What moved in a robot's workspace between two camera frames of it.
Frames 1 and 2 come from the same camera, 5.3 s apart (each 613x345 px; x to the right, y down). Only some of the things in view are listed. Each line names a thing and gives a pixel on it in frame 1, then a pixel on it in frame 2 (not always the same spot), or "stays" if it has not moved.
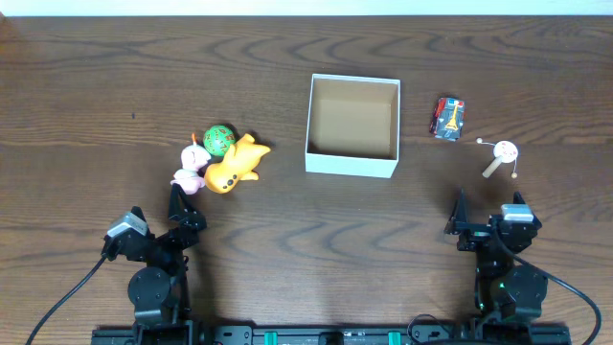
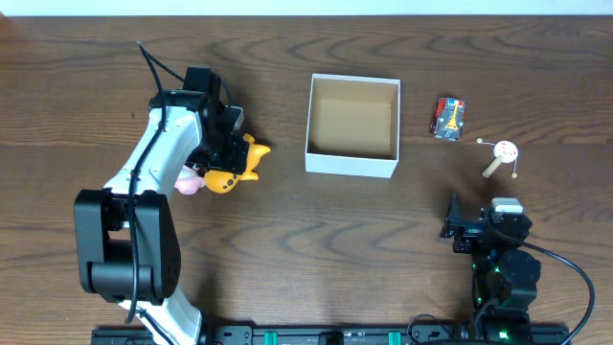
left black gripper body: (165, 239) → (230, 156)
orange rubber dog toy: (238, 164) stays
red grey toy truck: (447, 119) stays
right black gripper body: (475, 238) stays
